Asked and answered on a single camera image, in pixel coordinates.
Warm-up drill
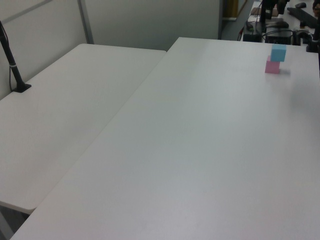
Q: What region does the blue cube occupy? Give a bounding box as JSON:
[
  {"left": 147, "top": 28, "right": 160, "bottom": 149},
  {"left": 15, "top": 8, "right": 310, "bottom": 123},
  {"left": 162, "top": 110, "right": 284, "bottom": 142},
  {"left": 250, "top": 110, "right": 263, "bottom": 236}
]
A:
[{"left": 270, "top": 44, "right": 287, "bottom": 63}]

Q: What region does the pink cube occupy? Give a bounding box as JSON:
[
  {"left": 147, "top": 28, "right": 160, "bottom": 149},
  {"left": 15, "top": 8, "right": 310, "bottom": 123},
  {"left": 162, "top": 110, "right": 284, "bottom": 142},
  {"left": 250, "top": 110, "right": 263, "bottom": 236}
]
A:
[{"left": 264, "top": 55, "right": 281, "bottom": 74}]

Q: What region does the yellow board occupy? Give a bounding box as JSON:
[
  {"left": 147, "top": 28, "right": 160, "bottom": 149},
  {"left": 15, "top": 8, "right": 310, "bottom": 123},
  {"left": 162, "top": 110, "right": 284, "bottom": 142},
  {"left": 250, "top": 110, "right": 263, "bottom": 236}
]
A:
[{"left": 223, "top": 0, "right": 248, "bottom": 19}]

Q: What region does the black electronics box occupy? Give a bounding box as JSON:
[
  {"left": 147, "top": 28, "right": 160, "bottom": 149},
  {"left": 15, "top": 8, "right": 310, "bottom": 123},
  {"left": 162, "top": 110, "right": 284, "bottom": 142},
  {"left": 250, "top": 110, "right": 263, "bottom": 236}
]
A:
[{"left": 264, "top": 29, "right": 294, "bottom": 46}]

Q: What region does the black monitor stand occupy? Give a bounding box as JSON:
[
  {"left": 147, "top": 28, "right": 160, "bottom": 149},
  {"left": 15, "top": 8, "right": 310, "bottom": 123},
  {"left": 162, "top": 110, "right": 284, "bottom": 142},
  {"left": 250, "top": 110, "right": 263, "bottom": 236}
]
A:
[{"left": 254, "top": 0, "right": 278, "bottom": 34}]

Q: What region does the black clamp stand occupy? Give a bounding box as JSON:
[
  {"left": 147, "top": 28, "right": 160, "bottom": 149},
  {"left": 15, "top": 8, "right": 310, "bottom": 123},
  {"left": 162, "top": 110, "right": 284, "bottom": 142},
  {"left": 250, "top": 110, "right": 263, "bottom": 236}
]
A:
[{"left": 305, "top": 24, "right": 320, "bottom": 54}]

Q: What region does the black keyboard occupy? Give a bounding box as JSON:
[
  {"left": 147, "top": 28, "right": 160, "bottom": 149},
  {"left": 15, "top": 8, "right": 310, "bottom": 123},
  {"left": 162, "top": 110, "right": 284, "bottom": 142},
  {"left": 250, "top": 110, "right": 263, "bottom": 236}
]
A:
[{"left": 286, "top": 6, "right": 319, "bottom": 29}]

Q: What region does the grey partition frame post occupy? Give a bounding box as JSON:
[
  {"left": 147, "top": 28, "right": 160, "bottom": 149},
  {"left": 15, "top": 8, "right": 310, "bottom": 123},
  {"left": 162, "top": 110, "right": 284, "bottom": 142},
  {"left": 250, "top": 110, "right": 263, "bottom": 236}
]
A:
[{"left": 76, "top": 0, "right": 95, "bottom": 45}]

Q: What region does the black camera stand pole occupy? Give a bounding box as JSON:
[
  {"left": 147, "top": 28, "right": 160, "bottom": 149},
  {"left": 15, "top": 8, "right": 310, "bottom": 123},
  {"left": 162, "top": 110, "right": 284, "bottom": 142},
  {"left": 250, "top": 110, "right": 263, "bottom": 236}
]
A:
[{"left": 0, "top": 20, "right": 32, "bottom": 94}]

